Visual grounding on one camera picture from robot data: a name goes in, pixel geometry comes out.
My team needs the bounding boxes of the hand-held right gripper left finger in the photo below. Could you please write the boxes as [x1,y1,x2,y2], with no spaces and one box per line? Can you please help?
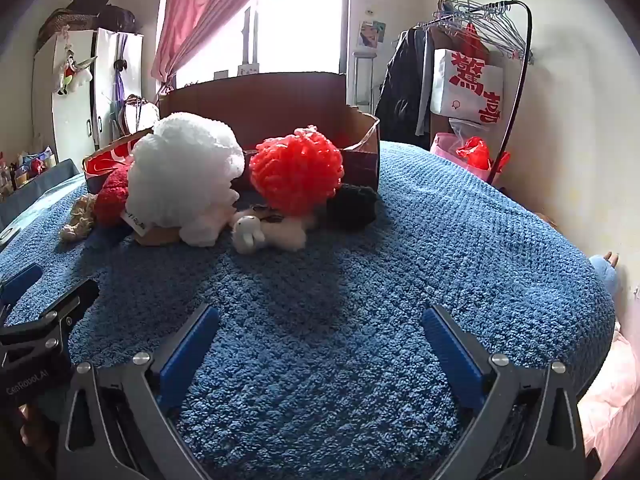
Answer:
[55,302,223,480]

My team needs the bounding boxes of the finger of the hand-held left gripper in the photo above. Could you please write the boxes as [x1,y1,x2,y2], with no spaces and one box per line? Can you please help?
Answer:
[0,278,101,350]
[0,264,45,311]

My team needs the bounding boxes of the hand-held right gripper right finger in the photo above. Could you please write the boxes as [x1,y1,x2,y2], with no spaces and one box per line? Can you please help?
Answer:
[420,305,588,480]

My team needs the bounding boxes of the cream crochet item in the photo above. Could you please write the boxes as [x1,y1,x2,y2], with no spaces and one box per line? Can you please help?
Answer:
[59,192,98,243]

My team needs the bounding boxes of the red knit item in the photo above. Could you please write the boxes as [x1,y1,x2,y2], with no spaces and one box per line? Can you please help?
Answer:
[94,165,133,228]

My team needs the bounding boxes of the white plush bunny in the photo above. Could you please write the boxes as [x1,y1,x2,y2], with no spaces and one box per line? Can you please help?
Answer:
[231,210,318,256]

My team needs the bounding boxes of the white mesh bath pouf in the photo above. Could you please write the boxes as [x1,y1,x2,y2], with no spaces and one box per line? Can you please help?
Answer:
[126,111,246,248]

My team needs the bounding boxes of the black knit item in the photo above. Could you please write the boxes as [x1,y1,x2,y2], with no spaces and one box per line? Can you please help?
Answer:
[325,183,382,231]

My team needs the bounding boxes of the red mesh bath pouf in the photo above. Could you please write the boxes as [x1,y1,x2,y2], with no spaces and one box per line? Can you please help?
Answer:
[248,125,346,216]

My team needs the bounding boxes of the cardboard box with red lining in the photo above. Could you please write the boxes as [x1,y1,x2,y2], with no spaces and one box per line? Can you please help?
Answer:
[82,71,382,196]

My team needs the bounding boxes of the white printed label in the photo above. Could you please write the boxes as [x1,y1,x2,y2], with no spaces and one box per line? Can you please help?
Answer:
[121,207,151,236]

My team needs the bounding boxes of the dark cloth covered desk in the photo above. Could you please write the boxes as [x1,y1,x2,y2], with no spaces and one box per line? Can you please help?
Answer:
[0,159,85,223]

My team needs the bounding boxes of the cluster of small desk items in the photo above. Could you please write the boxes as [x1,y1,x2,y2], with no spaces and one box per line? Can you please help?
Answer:
[0,145,56,191]

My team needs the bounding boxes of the pink bedding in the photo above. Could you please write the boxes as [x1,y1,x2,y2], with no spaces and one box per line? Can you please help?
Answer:
[580,320,640,461]

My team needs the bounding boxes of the blue plush toy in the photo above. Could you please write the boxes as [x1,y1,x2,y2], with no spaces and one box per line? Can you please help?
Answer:
[589,252,621,301]

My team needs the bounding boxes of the white wardrobe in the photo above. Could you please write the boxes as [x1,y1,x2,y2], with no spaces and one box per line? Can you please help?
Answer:
[31,27,146,161]

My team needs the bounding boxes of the white woven bag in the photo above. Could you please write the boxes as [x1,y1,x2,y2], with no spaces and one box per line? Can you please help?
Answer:
[117,94,161,133]

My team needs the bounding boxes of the red plastic bag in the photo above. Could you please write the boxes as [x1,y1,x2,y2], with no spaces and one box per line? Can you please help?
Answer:
[456,136,511,171]

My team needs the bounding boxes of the hanging plush toy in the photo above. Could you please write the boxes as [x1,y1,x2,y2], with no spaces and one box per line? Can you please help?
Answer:
[56,52,96,96]

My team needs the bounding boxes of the pink bag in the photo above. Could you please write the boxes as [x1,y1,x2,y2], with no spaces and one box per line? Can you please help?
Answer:
[431,132,496,181]

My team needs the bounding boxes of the clear zip bag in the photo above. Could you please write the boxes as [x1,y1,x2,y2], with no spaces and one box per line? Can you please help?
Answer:
[447,117,488,146]

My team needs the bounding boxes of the brown patterned bag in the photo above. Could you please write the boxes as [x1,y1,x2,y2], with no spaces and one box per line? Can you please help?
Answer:
[37,7,101,51]

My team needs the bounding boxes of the white shopping bag red print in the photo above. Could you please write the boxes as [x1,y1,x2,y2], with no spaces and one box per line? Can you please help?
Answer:
[430,47,506,123]

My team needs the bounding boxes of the grey garment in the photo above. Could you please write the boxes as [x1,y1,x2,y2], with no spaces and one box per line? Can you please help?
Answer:
[415,30,437,136]

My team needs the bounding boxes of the dark jacket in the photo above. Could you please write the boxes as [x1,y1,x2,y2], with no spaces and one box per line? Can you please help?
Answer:
[375,27,436,141]

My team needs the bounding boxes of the black bag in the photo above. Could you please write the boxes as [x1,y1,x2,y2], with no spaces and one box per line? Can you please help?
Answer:
[100,4,141,35]

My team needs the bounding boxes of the black metal clothes rack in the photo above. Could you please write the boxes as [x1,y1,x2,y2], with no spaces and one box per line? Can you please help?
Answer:
[400,0,533,186]

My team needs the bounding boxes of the white metal stand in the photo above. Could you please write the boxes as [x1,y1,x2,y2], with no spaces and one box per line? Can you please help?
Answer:
[351,50,378,108]

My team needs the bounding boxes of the pink curtain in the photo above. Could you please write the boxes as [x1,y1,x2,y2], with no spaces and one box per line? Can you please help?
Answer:
[151,0,301,96]

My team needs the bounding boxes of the wall poster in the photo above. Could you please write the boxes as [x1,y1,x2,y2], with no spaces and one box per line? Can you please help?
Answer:
[357,20,387,51]

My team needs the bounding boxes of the bunch of wire hangers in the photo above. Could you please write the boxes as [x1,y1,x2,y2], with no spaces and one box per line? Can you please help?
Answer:
[432,0,535,63]

